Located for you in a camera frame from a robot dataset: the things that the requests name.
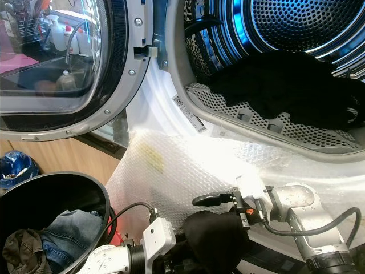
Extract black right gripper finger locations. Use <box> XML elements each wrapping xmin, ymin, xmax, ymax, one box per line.
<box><xmin>192</xmin><ymin>193</ymin><xmax>236</xmax><ymax>207</ymax></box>

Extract plain black garment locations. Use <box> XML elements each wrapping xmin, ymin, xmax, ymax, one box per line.
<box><xmin>181</xmin><ymin>209</ymin><xmax>244</xmax><ymax>274</ymax></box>

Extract black garment with white logo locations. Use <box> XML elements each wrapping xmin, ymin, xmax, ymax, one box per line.
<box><xmin>207</xmin><ymin>51</ymin><xmax>365</xmax><ymax>134</ymax></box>

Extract white washing machine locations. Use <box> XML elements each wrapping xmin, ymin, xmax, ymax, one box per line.
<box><xmin>91</xmin><ymin>0</ymin><xmax>365</xmax><ymax>274</ymax></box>

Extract bubble wrap sheet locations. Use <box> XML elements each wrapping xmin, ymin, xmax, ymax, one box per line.
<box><xmin>105</xmin><ymin>130</ymin><xmax>365</xmax><ymax>253</ymax></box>

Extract barcode label sticker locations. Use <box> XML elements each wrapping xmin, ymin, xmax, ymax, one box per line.
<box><xmin>171</xmin><ymin>94</ymin><xmax>208</xmax><ymax>134</ymax></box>

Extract blue jeans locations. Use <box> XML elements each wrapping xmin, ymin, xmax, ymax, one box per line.
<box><xmin>40</xmin><ymin>209</ymin><xmax>107</xmax><ymax>272</ymax></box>

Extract brown garment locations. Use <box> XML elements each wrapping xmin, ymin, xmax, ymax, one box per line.
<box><xmin>2</xmin><ymin>229</ymin><xmax>52</xmax><ymax>274</ymax></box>

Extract black round laundry bin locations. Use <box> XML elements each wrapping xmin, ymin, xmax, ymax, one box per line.
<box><xmin>0</xmin><ymin>171</ymin><xmax>112</xmax><ymax>274</ymax></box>

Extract grey round washer door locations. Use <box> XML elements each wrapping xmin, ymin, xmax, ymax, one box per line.
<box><xmin>0</xmin><ymin>0</ymin><xmax>152</xmax><ymax>143</ymax></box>

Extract steel washer drum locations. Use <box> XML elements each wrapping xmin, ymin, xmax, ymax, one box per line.
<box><xmin>184</xmin><ymin>0</ymin><xmax>365</xmax><ymax>151</ymax></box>

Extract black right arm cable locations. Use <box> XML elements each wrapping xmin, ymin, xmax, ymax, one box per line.
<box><xmin>262</xmin><ymin>206</ymin><xmax>363</xmax><ymax>238</ymax></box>

